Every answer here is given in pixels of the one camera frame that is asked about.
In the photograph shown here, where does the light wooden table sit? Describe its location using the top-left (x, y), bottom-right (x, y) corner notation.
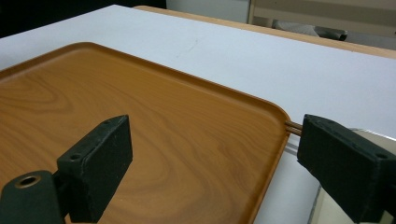
top-left (134, 5), bottom-right (396, 60)

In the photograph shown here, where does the brown chopstick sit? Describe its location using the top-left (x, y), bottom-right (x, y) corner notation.
top-left (285, 119), bottom-right (304, 131)
top-left (285, 124), bottom-right (303, 137)

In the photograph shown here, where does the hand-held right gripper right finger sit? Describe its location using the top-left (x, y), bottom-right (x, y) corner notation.
top-left (296, 113), bottom-right (396, 224)

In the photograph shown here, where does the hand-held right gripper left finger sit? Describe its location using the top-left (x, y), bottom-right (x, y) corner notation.
top-left (56, 114), bottom-right (134, 224)

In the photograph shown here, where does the dark object under desk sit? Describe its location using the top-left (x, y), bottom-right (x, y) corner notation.
top-left (272, 19), bottom-right (349, 42)

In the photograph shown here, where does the brown wood-grain tray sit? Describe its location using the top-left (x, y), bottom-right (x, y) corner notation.
top-left (0, 41), bottom-right (292, 224)

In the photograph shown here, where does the white square container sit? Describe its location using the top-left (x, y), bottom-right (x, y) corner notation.
top-left (306, 126), bottom-right (396, 224)

